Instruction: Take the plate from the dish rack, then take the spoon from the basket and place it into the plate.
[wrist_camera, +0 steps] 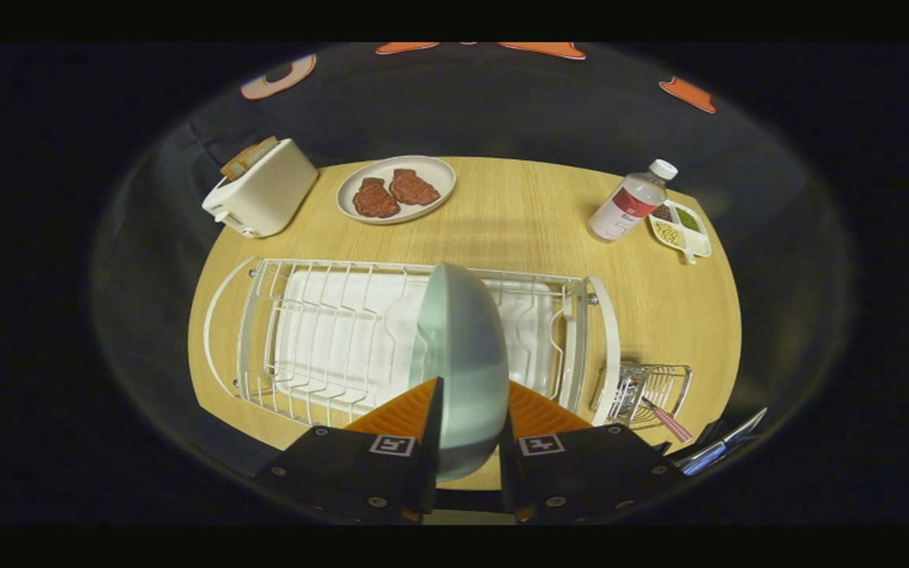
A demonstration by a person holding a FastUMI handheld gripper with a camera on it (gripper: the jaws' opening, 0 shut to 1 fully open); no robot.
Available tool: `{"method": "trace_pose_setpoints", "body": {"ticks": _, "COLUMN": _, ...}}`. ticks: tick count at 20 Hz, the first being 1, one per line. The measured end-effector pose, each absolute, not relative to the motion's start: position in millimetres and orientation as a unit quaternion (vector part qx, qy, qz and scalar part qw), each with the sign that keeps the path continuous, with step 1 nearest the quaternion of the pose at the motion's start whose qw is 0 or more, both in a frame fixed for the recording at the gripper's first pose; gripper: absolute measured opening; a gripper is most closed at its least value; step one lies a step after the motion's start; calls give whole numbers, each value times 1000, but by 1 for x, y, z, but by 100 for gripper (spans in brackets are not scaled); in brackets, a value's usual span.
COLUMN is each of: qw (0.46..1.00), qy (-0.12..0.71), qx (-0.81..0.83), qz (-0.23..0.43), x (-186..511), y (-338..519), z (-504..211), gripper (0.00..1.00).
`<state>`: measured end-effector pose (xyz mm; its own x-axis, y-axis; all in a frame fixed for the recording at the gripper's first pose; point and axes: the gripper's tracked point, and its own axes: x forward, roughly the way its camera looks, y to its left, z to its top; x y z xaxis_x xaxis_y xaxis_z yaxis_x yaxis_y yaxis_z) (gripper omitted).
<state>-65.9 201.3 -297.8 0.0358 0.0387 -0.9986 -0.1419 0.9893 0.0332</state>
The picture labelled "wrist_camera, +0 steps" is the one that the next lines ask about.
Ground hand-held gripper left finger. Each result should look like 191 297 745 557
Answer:
253 376 445 526

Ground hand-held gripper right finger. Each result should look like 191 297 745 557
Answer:
499 379 689 526

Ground spoon with red checked handle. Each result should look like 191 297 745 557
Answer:
642 398 694 444

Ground silver wire basket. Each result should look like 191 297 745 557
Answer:
593 361 694 431

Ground white wire dish rack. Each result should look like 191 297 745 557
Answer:
202 256 623 431

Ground pale green plate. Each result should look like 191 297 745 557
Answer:
409 262 512 484

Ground white oval plate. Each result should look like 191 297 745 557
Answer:
336 155 457 226

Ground white divided snack tray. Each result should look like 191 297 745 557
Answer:
649 199 713 265

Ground clear bottle red label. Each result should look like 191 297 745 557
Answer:
587 159 679 242

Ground brown meat patty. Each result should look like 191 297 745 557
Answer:
389 168 441 207
353 177 401 219

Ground white toaster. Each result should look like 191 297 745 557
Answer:
202 138 320 239

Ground brown toast slices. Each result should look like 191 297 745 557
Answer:
220 136 280 181

